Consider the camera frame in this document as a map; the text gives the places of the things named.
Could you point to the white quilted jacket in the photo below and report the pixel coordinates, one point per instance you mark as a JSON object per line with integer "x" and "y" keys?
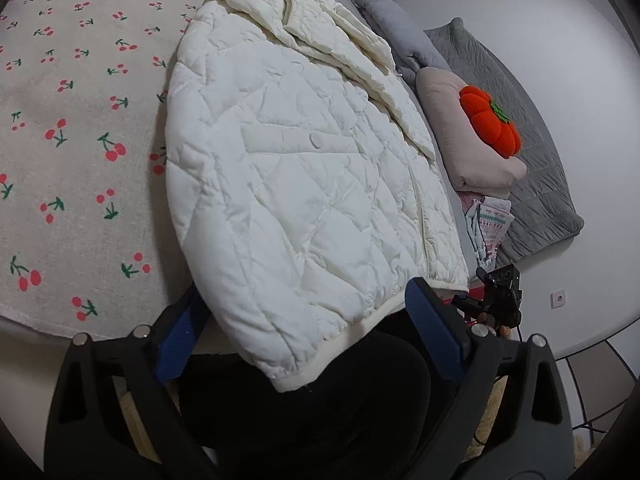
{"x": 300, "y": 185}

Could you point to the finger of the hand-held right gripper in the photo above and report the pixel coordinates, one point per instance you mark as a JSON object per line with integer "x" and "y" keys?
{"x": 466, "y": 304}

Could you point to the grey quilted bed cover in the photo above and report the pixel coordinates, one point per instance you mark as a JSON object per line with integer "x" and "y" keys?
{"x": 535, "y": 185}

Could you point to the cherry print blanket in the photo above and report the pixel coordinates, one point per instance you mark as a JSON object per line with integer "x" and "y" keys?
{"x": 75, "y": 160}

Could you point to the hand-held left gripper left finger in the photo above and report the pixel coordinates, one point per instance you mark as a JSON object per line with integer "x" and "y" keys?
{"x": 172, "y": 345}

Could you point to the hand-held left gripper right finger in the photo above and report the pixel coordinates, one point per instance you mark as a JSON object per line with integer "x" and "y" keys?
{"x": 435, "y": 332}

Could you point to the patterned pink folded clothes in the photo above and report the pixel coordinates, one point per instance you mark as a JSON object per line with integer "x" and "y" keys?
{"x": 490, "y": 225}

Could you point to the grey pillow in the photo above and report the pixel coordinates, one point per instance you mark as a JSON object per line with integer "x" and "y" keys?
{"x": 400, "y": 35}

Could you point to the white wall outlet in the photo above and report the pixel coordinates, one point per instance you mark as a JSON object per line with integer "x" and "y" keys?
{"x": 558, "y": 299}

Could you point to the beige folded pillow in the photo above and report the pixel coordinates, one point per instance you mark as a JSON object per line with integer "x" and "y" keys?
{"x": 450, "y": 135}

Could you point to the person's black pants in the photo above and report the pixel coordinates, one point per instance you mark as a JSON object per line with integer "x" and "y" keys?
{"x": 325, "y": 410}

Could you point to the orange pumpkin cushion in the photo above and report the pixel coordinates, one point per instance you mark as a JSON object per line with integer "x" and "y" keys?
{"x": 492, "y": 122}

